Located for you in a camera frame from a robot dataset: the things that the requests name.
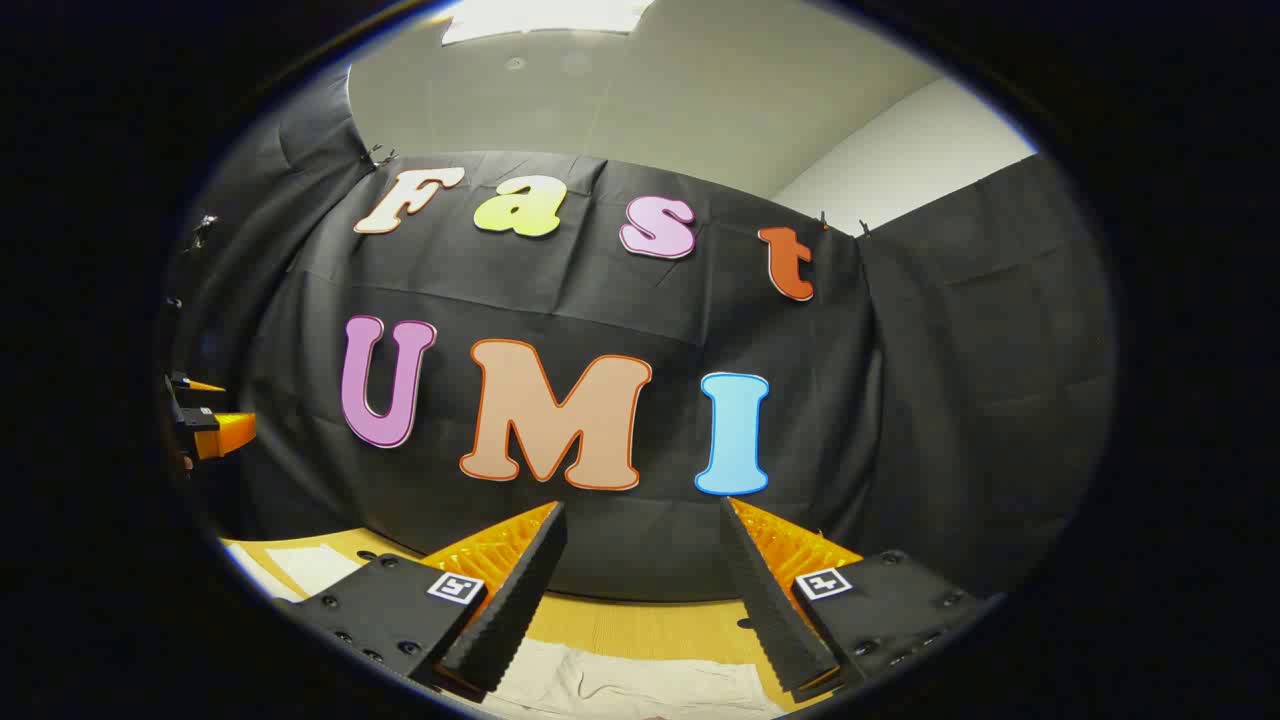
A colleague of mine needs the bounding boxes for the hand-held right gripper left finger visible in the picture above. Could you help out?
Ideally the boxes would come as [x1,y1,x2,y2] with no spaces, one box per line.
[272,502,568,701]

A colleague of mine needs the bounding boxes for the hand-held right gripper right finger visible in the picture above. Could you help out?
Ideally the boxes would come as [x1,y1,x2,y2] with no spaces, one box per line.
[720,497,1004,704]

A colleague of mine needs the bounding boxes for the white jeans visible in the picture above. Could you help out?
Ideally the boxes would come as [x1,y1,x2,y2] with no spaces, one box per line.
[265,543,791,720]

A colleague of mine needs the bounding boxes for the black backdrop cloth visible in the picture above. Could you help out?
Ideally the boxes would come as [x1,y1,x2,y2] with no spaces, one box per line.
[160,70,1119,601]

